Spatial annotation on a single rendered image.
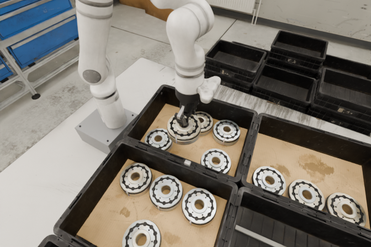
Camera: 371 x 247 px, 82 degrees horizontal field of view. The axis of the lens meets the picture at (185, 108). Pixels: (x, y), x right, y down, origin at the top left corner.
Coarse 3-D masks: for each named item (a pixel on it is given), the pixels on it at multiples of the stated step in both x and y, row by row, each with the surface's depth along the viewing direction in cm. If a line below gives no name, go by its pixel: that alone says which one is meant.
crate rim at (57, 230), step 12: (120, 144) 70; (132, 144) 69; (108, 156) 66; (156, 156) 66; (192, 168) 64; (216, 180) 61; (228, 180) 61; (84, 192) 59; (72, 204) 57; (228, 204) 57; (228, 216) 55; (60, 228) 53; (72, 240) 51
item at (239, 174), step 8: (160, 88) 88; (168, 88) 88; (152, 96) 84; (224, 104) 82; (232, 104) 81; (144, 112) 79; (256, 112) 79; (136, 120) 77; (256, 120) 76; (128, 128) 74; (248, 136) 72; (248, 144) 69; (160, 152) 67; (168, 152) 67; (184, 160) 65; (200, 168) 64; (208, 168) 64; (240, 168) 64; (224, 176) 62; (232, 176) 62; (240, 176) 62
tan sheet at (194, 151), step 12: (168, 108) 94; (156, 120) 89; (168, 120) 89; (216, 120) 89; (240, 132) 85; (192, 144) 81; (204, 144) 81; (216, 144) 81; (240, 144) 81; (180, 156) 78; (192, 156) 78
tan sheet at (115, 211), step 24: (120, 192) 69; (168, 192) 69; (96, 216) 64; (120, 216) 64; (144, 216) 64; (168, 216) 64; (216, 216) 64; (96, 240) 60; (120, 240) 60; (144, 240) 60; (168, 240) 60; (192, 240) 60
